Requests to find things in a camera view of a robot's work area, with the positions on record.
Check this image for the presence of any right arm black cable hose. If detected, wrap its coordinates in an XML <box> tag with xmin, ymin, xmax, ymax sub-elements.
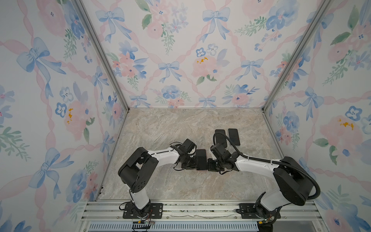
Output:
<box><xmin>213</xmin><ymin>132</ymin><xmax>321</xmax><ymax>200</ymax></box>

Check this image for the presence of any pink phone case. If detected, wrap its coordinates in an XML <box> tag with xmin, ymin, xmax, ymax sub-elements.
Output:
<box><xmin>195</xmin><ymin>149</ymin><xmax>208</xmax><ymax>171</ymax></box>

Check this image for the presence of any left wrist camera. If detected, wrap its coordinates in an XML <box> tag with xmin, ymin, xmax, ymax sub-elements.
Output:
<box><xmin>178</xmin><ymin>139</ymin><xmax>197</xmax><ymax>156</ymax></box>

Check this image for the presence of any black phone case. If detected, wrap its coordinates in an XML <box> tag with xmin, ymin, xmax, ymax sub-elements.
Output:
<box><xmin>214</xmin><ymin>129</ymin><xmax>228</xmax><ymax>148</ymax></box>

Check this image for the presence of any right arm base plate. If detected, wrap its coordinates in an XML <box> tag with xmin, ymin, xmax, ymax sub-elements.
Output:
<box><xmin>239</xmin><ymin>202</ymin><xmax>281</xmax><ymax>219</ymax></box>

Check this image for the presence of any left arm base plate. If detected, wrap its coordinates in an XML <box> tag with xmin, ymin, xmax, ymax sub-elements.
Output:
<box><xmin>119</xmin><ymin>202</ymin><xmax>163</xmax><ymax>219</ymax></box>

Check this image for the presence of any aluminium rail frame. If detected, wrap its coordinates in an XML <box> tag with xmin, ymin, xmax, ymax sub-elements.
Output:
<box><xmin>76</xmin><ymin>200</ymin><xmax>328</xmax><ymax>232</ymax></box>

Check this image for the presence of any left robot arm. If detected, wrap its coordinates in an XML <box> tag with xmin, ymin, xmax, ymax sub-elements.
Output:
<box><xmin>118</xmin><ymin>143</ymin><xmax>197</xmax><ymax>210</ymax></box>

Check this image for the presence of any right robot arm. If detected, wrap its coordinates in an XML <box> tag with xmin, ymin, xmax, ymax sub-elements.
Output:
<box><xmin>207</xmin><ymin>152</ymin><xmax>321</xmax><ymax>217</ymax></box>

